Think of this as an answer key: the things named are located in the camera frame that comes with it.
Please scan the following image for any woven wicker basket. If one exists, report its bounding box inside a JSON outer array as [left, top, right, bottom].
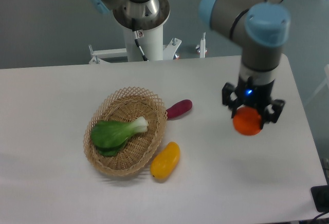
[[83, 87, 167, 176]]

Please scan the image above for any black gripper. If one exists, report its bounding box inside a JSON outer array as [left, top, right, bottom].
[[222, 77, 285, 129]]

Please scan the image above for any black cable on pedestal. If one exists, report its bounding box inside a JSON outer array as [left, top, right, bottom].
[[131, 17, 149, 62]]

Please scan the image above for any purple sweet potato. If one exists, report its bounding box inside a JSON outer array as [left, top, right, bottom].
[[167, 99, 193, 119]]

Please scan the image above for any yellow mango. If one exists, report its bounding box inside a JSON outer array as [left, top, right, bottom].
[[150, 141, 180, 180]]

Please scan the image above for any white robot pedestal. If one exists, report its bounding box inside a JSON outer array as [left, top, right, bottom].
[[88, 0, 182, 64]]

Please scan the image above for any white levelling foot bracket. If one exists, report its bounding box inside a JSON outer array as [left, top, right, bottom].
[[195, 32, 208, 58]]

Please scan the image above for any green bok choy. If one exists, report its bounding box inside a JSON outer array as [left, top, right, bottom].
[[90, 117, 149, 157]]

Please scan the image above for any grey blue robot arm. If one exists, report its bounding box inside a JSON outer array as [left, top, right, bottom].
[[90, 0, 290, 125]]

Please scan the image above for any orange fruit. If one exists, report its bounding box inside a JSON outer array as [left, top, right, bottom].
[[233, 106, 261, 136]]

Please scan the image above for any black device at table edge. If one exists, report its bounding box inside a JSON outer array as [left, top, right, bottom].
[[310, 185, 328, 212]]

